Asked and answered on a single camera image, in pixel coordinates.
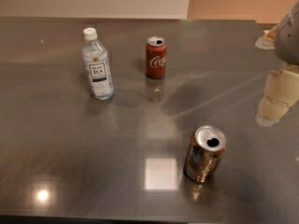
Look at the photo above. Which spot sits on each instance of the red Coca-Cola can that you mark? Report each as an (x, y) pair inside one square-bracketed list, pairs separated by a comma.
[(155, 57)]

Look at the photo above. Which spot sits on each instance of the clear tea bottle white cap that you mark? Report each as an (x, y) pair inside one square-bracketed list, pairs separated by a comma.
[(96, 64)]

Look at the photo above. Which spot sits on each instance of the orange soda can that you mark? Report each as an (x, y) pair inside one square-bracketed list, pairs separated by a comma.
[(206, 148)]

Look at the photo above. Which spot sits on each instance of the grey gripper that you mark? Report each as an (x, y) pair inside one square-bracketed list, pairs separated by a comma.
[(289, 40)]

